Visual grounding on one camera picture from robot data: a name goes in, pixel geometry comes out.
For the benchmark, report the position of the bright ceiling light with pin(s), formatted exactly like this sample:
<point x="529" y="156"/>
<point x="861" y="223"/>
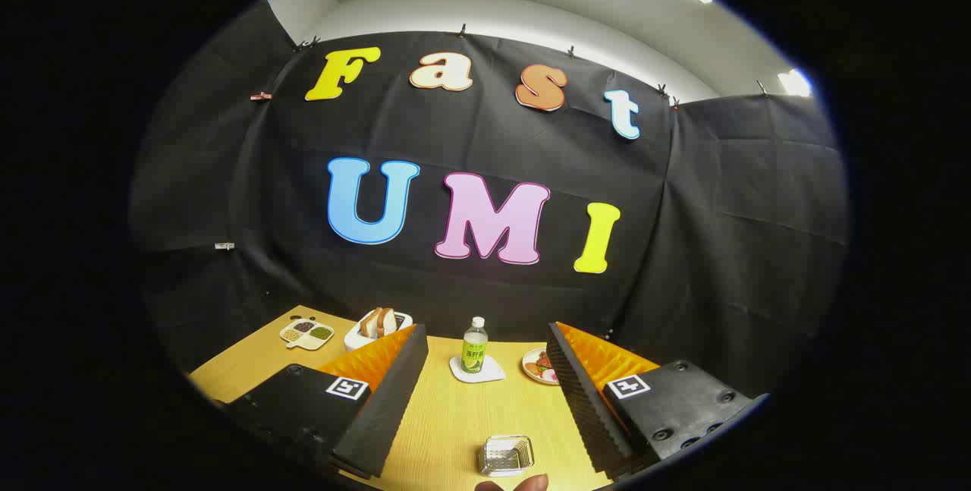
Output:
<point x="794" y="83"/>

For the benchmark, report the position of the white toaster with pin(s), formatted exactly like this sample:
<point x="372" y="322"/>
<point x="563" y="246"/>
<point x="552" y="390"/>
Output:
<point x="356" y="339"/>

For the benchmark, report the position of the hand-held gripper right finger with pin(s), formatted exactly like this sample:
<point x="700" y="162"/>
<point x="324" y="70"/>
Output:
<point x="584" y="407"/>

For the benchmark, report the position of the white plate with meat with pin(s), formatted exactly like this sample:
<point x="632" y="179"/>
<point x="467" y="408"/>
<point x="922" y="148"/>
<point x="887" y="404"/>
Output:
<point x="535" y="366"/>

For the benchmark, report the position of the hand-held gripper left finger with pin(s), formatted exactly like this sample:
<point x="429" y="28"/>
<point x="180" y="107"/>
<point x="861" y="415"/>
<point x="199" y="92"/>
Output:
<point x="383" y="415"/>

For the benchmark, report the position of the white square coaster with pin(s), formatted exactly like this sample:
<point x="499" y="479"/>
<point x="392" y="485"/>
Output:
<point x="491" y="373"/>

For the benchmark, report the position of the toasted bread slice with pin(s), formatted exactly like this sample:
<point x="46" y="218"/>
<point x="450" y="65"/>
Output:
<point x="372" y="322"/>
<point x="389" y="321"/>

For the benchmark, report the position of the white divided dish with beans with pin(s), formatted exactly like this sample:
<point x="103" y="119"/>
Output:
<point x="306" y="333"/>

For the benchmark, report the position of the green drink bottle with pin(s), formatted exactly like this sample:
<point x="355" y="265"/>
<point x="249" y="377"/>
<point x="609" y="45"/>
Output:
<point x="474" y="350"/>

